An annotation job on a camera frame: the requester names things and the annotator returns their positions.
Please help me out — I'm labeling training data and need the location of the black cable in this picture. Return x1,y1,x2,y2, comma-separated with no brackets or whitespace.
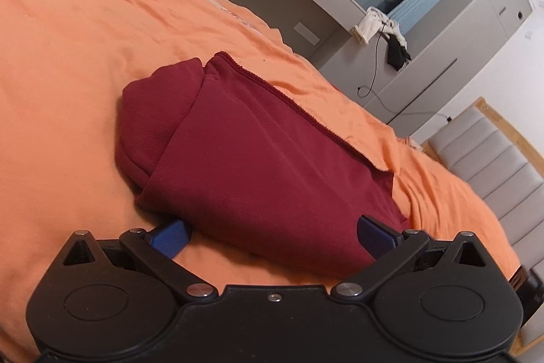
357,22,452,122

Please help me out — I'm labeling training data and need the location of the orange blanket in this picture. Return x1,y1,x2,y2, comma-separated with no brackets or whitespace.
0,0,522,363

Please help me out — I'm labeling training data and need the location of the white wall socket plate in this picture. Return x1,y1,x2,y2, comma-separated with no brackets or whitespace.
294,21,321,46

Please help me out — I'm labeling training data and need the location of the dark red sweater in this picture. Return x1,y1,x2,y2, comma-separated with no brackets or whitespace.
116,51,411,279

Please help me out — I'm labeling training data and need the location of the white cloth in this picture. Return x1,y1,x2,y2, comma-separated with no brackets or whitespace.
352,6,409,50

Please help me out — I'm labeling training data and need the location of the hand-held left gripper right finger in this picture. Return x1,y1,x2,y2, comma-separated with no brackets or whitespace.
332,215,490,301

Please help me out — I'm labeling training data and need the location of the grey built-in wardrobe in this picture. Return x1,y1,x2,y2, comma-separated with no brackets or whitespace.
108,0,534,134

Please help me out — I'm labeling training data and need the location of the black cloth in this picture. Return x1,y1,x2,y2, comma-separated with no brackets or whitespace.
385,35,412,71

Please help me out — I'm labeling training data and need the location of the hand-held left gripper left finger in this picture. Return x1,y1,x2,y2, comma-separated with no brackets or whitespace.
63,219,214,302

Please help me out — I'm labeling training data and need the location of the grey padded wooden headboard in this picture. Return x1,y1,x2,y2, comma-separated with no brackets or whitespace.
422,97,544,351

